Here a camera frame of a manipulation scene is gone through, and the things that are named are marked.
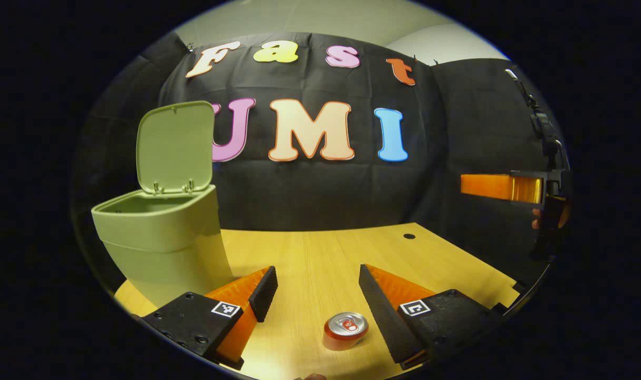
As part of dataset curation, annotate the red pop can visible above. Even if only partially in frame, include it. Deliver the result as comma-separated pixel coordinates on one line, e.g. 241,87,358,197
323,311,370,352

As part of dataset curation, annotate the wooden desktop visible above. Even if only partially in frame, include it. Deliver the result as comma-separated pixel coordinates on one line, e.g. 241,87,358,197
113,224,527,380

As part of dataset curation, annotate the green desktop garbage bin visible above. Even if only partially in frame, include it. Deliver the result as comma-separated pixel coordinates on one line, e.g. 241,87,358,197
91,100,235,308

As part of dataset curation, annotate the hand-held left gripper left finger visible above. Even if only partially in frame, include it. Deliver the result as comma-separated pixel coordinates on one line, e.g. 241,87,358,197
141,265,279,370

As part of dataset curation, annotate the black backdrop cloth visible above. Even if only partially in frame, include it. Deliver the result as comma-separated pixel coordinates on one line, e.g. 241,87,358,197
72,32,569,296

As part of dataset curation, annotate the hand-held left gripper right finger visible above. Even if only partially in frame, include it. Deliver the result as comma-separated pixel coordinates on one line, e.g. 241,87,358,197
358,264,503,370

